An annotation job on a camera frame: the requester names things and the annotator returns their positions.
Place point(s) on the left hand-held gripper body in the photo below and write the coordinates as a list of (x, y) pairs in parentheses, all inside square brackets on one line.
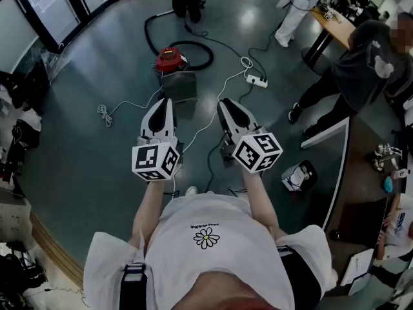
[(151, 160)]

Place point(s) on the black laptop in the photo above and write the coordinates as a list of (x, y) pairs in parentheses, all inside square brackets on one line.
[(361, 221)]

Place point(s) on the black framed glass door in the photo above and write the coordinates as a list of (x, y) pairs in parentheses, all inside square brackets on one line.
[(55, 8)]

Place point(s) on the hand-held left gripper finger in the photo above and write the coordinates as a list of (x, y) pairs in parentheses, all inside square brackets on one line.
[(172, 118), (146, 119)]

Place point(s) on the curved white edged counter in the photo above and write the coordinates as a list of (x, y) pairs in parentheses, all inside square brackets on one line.
[(361, 160)]

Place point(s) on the white power strip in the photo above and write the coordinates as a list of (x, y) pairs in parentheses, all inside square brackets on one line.
[(257, 80)]

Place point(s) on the person's left forearm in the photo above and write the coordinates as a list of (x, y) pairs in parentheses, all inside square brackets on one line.
[(151, 205)]

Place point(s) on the person's white flower t-shirt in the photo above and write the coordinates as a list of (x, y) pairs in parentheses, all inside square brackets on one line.
[(219, 257)]

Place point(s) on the wooden table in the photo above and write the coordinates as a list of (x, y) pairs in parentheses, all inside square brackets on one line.
[(338, 27)]

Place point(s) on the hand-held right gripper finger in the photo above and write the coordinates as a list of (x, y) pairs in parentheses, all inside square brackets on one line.
[(223, 116), (250, 121)]

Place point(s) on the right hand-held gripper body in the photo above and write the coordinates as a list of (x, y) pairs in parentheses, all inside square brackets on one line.
[(258, 152)]

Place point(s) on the small white robot figure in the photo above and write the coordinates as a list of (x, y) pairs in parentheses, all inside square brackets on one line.
[(385, 157)]

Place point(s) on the person's white shoe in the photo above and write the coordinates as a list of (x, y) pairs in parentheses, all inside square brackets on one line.
[(191, 190)]

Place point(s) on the person's right forearm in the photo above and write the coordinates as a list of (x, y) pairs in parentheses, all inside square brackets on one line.
[(259, 199)]

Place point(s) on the red steel vacuum cleaner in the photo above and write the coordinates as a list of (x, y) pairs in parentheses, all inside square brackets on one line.
[(172, 63)]

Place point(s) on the white paper sheets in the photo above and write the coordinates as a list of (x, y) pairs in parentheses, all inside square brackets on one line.
[(356, 266)]

